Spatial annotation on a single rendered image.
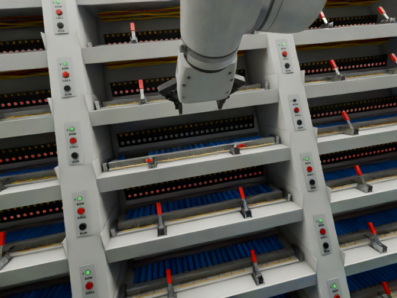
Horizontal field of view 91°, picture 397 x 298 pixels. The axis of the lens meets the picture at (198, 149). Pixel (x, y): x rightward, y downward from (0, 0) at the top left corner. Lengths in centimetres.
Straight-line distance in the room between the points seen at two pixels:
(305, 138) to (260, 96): 20
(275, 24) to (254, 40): 53
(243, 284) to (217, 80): 60
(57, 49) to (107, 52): 14
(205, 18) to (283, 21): 8
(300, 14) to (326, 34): 68
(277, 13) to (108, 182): 55
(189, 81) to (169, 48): 39
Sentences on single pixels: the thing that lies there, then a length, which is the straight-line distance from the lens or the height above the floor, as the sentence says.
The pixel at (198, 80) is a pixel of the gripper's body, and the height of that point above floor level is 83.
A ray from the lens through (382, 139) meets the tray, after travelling 95.
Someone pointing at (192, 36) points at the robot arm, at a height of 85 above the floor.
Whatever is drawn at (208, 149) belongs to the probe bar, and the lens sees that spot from 65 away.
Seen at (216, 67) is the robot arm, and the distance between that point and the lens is 30.
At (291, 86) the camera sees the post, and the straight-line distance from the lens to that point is 76.
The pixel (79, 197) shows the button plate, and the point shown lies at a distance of 65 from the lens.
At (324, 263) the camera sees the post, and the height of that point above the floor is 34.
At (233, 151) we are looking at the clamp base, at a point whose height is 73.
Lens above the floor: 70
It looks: 5 degrees up
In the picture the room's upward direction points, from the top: 9 degrees counter-clockwise
